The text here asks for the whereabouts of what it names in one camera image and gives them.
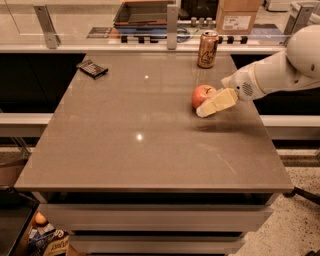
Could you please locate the upper grey drawer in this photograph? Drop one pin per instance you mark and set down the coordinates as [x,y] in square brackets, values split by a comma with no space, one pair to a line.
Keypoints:
[183,218]

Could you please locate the metal glass bracket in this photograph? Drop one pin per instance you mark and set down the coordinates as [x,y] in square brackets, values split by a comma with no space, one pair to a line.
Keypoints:
[172,17]
[298,25]
[52,40]

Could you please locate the cardboard box with label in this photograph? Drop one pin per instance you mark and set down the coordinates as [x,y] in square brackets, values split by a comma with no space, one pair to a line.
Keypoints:
[236,17]

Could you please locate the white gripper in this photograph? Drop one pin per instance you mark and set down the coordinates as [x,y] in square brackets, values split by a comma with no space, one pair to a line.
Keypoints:
[240,84]

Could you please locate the dark rxbar chocolate bar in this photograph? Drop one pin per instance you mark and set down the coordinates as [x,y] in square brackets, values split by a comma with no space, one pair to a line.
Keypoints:
[91,69]

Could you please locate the snack bags in bin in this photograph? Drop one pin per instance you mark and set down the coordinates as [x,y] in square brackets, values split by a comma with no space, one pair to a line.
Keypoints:
[47,241]

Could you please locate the small orange fruit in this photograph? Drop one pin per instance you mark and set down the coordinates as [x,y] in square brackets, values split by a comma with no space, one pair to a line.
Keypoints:
[40,220]

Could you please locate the grey drawer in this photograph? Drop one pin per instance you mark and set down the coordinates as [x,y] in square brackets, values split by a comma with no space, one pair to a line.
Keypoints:
[155,245]
[183,218]

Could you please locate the right metal glass bracket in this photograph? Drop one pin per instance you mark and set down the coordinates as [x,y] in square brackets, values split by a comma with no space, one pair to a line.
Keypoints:
[298,25]

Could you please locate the grey tray stack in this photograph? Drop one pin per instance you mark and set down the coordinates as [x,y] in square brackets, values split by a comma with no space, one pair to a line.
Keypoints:
[142,17]

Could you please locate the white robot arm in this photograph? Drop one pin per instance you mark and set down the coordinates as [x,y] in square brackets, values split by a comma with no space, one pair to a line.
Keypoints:
[293,69]

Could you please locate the middle metal glass bracket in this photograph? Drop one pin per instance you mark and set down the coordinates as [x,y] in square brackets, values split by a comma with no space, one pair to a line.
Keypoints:
[172,17]

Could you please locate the left metal glass bracket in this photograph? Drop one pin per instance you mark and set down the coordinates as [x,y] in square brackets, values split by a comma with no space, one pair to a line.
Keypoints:
[52,40]

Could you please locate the lower grey drawer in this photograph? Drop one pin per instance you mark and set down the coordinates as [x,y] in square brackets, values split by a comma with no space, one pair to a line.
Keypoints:
[155,245]

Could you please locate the gold drink can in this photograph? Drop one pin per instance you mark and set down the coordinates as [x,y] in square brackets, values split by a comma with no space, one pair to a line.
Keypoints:
[207,49]

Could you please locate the red apple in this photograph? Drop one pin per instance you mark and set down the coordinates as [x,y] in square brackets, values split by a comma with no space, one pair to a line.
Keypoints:
[201,94]

